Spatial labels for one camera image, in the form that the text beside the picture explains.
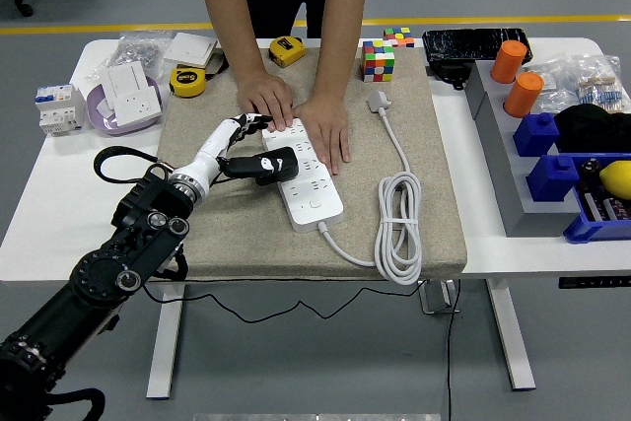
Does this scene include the orange cylinder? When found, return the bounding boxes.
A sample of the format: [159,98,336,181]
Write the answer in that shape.
[502,71,545,119]
[489,39,528,85]

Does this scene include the grey stepped stand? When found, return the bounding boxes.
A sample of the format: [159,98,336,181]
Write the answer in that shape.
[465,60,583,239]

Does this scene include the black plastic tray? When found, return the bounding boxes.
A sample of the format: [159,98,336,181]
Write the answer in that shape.
[422,28,534,67]

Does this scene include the grey-brown mat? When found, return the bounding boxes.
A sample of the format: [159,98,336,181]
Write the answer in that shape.
[147,43,468,283]

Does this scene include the clear bag of screws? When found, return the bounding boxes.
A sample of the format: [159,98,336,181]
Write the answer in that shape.
[88,31,174,82]

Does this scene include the black table control panel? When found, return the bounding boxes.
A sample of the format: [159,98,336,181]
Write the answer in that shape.
[558,275,631,290]

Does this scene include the white circuit breaker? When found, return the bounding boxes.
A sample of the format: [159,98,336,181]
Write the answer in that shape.
[34,84,88,138]

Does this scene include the person's left hand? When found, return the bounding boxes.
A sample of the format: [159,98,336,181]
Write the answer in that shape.
[294,93,352,176]

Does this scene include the white wall switch panel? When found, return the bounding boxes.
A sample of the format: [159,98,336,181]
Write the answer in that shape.
[101,61,152,106]

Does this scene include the black hanging cable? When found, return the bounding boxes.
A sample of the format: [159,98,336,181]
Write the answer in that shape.
[445,278,462,421]

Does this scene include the black plug with cord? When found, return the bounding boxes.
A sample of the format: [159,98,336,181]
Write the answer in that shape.
[142,146,430,326]

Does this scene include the white wall socket panel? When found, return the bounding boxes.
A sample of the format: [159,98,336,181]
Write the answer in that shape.
[111,87,164,127]

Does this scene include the white table leg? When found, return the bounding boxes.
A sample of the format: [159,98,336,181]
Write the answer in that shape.
[146,285,187,400]
[485,278,537,391]

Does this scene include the person's right hand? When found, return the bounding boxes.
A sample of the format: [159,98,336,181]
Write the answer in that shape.
[237,70,297,134]

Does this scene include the blue plastic bin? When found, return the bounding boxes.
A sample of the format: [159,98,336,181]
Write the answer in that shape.
[563,153,631,245]

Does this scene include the small black device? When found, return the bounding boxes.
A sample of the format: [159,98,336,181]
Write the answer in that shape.
[427,61,474,91]

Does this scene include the purple bowl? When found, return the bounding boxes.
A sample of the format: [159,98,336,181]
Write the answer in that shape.
[86,76,165,137]

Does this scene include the white flat switch box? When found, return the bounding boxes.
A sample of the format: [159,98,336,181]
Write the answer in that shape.
[162,32,218,68]

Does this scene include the round yellow tape measure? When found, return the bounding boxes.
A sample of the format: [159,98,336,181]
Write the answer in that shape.
[169,65,207,99]

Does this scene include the metal bracket under table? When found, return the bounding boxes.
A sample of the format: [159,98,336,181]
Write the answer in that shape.
[417,278,462,316]

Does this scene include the blue block with knob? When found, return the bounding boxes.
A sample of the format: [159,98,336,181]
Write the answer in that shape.
[525,153,581,203]
[512,112,561,158]

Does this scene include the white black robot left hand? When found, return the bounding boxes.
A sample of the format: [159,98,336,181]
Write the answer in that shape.
[189,112,287,186]

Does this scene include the clear bag of resistors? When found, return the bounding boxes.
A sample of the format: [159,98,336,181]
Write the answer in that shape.
[571,53,630,114]

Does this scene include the yellow lemon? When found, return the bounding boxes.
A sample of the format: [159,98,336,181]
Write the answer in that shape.
[597,160,631,201]

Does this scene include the small colourful puzzle cube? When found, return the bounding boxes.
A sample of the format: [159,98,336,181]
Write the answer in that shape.
[382,27,415,49]

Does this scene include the square yellow tape measure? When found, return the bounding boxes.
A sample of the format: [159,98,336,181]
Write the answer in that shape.
[268,35,307,69]

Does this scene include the clear bag of small parts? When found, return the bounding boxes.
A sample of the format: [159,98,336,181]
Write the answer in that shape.
[525,59,578,114]

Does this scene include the white power strip with cord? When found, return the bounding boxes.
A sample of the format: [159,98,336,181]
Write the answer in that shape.
[261,89,424,287]

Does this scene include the black cloth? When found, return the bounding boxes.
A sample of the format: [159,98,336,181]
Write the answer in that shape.
[552,104,631,155]

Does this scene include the large colourful puzzle cube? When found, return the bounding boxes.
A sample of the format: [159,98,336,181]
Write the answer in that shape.
[361,39,396,83]

